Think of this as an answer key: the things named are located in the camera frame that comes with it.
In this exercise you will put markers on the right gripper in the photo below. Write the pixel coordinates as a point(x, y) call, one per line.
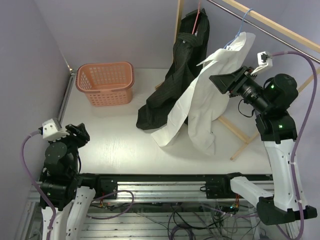
point(224, 82)

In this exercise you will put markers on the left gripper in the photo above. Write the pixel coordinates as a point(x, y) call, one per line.
point(81, 135)

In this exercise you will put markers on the white shirt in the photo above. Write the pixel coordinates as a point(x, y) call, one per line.
point(202, 102)

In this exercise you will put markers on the dark striped shirt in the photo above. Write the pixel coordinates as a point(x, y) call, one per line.
point(188, 51)

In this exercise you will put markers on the blue wire hanger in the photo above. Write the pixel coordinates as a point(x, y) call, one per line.
point(239, 30)

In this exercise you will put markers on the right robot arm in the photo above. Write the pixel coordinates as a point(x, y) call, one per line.
point(278, 133)

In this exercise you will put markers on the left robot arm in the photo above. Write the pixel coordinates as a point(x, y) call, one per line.
point(68, 193)

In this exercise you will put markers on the pink plastic basket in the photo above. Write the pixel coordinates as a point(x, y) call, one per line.
point(106, 84)

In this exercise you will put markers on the metal hanging rod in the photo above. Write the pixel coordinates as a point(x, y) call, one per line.
point(263, 31)

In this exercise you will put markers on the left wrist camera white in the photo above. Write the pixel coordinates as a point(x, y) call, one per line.
point(52, 130)

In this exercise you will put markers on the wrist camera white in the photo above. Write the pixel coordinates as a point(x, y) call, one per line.
point(52, 130)
point(265, 62)

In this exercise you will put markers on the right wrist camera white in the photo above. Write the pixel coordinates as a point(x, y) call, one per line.
point(265, 62)

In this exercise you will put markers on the wooden clothes rack frame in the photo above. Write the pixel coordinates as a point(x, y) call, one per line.
point(273, 25)

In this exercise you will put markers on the pink wire hanger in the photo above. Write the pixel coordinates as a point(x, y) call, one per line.
point(196, 18)

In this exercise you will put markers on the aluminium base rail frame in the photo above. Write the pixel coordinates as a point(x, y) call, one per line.
point(160, 207)

